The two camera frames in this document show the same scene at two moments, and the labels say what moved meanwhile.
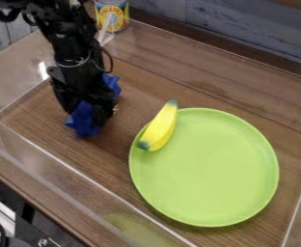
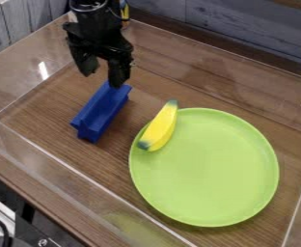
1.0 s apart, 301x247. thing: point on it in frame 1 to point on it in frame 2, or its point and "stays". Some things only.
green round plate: x=212 y=175 stays
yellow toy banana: x=160 y=129 stays
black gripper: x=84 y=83 to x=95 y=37
